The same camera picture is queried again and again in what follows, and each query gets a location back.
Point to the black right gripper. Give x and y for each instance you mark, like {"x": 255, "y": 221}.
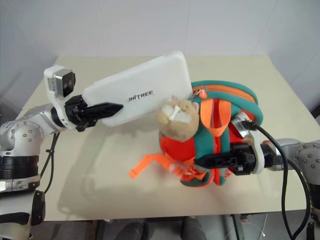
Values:
{"x": 243, "y": 160}

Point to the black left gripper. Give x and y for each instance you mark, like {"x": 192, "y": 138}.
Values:
{"x": 73, "y": 110}

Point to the orange and teal backpack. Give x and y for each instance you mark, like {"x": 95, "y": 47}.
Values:
{"x": 220, "y": 125}

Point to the white plastic box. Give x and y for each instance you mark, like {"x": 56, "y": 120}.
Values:
{"x": 140, "y": 85}

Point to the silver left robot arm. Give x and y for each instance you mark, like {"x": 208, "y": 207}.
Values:
{"x": 23, "y": 132}

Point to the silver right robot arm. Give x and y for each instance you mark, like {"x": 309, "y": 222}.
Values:
{"x": 302, "y": 155}

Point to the beige plush animal toy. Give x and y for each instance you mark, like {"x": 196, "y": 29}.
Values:
{"x": 178, "y": 120}

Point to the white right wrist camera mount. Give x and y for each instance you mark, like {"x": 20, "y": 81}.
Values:
{"x": 258, "y": 150}

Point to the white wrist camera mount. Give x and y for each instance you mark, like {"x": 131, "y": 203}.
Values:
{"x": 258, "y": 150}
{"x": 53, "y": 75}

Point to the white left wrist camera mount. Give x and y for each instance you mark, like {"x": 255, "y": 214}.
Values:
{"x": 53, "y": 75}

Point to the metal table frame leg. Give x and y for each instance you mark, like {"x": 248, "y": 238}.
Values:
{"x": 237, "y": 226}

